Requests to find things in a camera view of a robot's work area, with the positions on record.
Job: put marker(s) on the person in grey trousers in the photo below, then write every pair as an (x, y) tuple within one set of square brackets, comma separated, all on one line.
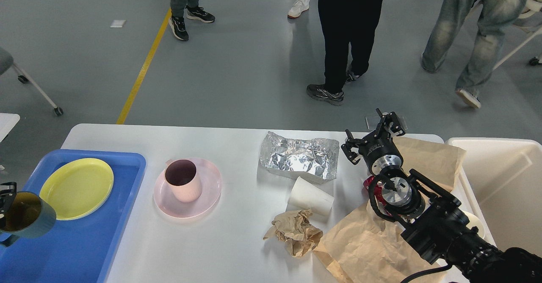
[(194, 11)]

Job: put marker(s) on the yellow plate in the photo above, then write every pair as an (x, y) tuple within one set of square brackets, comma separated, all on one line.
[(78, 188)]

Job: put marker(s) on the person in black trousers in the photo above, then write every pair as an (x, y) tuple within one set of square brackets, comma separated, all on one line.
[(348, 28)]

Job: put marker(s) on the white paper on floor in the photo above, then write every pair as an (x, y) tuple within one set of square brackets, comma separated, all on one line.
[(118, 23)]

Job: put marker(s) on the crumpled aluminium foil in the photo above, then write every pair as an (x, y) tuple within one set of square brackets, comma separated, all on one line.
[(315, 160)]

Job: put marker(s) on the white rolling chair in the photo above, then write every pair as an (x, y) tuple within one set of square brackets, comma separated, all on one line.
[(527, 23)]

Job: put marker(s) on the pink plate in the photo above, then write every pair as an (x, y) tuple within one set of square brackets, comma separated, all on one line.
[(211, 181)]

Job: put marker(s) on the pink mug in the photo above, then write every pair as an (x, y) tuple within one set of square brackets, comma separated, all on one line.
[(183, 180)]

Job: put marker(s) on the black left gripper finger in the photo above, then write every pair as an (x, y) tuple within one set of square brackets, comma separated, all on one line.
[(8, 192)]

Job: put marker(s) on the blue plastic tray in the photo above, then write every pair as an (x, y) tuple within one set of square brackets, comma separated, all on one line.
[(80, 250)]

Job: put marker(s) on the crumpled brown paper ball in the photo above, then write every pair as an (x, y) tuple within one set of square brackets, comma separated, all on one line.
[(295, 230)]

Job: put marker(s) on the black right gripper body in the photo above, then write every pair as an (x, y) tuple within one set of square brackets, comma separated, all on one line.
[(381, 155)]

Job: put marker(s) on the large brown paper sheet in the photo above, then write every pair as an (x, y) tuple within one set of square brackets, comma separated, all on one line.
[(362, 248)]

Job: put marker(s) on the white plastic bin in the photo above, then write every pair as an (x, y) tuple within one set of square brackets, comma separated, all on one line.
[(503, 182)]

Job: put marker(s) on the teal mug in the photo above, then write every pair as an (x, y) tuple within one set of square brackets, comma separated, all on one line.
[(29, 217)]

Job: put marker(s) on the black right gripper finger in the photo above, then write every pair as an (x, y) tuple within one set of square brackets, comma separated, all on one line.
[(388, 127), (351, 143)]

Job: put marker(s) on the white paper cup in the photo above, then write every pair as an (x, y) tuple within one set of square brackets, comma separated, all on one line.
[(306, 195)]

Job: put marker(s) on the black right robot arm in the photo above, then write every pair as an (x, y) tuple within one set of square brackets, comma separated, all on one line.
[(434, 226)]

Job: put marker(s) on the white side table corner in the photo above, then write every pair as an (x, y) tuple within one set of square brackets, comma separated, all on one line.
[(7, 123)]

